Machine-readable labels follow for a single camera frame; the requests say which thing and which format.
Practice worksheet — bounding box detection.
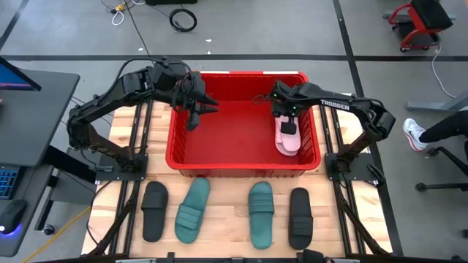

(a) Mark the grey keyboard desk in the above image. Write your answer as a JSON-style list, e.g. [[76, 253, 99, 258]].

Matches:
[[0, 163, 56, 258]]

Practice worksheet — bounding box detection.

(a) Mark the teal foam slide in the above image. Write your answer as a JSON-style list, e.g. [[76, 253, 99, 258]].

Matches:
[[174, 177, 211, 245], [248, 181, 276, 251]]

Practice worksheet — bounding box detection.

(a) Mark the black computer mouse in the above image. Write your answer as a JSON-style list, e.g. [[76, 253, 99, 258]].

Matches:
[[0, 199, 28, 235]]

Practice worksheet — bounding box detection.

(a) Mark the black desk base beam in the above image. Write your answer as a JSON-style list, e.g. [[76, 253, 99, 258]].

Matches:
[[42, 145, 98, 184]]

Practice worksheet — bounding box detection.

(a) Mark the grey desk foot plate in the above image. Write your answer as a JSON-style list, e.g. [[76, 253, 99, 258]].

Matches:
[[50, 148, 97, 205]]

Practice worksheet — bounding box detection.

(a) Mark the red plastic bin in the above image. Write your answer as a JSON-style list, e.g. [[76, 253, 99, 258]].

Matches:
[[165, 70, 322, 179]]

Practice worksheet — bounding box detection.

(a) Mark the white sneaker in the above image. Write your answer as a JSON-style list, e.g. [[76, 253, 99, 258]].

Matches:
[[402, 117, 429, 153]]

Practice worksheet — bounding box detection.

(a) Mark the long black floor cable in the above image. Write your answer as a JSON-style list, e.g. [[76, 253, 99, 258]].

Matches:
[[123, 0, 153, 61]]

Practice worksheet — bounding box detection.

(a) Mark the black foam slide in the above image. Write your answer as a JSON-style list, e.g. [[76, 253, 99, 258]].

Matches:
[[140, 180, 170, 243], [287, 187, 314, 251]]

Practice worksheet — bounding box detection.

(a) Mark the black leader arm handle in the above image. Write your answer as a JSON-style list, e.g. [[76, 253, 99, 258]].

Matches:
[[298, 248, 332, 263]]

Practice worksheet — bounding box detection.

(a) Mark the black office chair base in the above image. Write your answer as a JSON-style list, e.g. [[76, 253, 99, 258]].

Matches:
[[415, 145, 468, 193]]

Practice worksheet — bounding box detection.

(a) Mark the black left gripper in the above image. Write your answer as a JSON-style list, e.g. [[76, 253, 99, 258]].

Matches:
[[170, 69, 220, 132]]

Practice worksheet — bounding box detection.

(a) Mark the computer monitor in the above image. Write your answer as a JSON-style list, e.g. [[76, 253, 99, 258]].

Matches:
[[0, 56, 42, 92]]

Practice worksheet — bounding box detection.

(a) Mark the black aluminium frame rail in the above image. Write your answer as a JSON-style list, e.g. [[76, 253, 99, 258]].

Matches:
[[318, 104, 390, 256], [86, 98, 154, 256]]

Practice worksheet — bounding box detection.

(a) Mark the grey table foot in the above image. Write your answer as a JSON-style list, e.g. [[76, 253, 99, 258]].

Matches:
[[405, 90, 468, 113]]

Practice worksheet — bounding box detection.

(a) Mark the white cable with yellow plug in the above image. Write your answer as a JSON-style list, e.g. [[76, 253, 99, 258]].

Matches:
[[100, 0, 147, 26]]

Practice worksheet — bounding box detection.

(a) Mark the dark grey desk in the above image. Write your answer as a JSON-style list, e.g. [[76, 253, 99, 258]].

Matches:
[[0, 69, 81, 168]]

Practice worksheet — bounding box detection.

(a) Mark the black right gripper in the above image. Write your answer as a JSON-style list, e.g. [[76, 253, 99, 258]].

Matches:
[[270, 80, 304, 135]]

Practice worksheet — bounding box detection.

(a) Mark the person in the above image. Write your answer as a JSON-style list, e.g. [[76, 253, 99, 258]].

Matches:
[[418, 110, 468, 144]]

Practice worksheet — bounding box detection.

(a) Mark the red rolling stool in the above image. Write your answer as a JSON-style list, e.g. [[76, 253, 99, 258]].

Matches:
[[382, 0, 457, 53]]

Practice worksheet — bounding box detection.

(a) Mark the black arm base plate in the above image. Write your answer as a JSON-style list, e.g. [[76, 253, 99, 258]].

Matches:
[[94, 152, 149, 183], [324, 152, 378, 182]]

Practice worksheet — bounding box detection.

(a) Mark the yellow floor cable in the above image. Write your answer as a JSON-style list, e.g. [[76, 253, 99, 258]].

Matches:
[[21, 206, 91, 263]]

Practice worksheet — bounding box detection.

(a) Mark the black power cable bundle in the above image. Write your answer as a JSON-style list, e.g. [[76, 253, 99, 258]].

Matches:
[[366, 163, 387, 188]]

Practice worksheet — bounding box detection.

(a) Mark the white floor cable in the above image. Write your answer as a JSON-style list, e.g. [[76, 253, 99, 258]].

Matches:
[[430, 42, 458, 99]]

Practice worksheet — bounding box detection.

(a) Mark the black backlit keyboard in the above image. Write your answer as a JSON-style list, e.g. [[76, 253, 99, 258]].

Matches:
[[0, 166, 19, 201]]

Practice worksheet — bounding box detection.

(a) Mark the black floor box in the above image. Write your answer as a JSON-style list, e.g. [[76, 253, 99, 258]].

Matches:
[[145, 0, 199, 6]]

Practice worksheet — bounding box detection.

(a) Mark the coiled black cable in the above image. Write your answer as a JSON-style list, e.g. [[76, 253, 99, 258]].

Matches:
[[168, 7, 198, 33]]

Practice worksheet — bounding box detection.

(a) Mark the black frame crossbar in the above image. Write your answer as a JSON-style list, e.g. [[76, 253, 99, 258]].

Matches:
[[34, 251, 468, 263]]

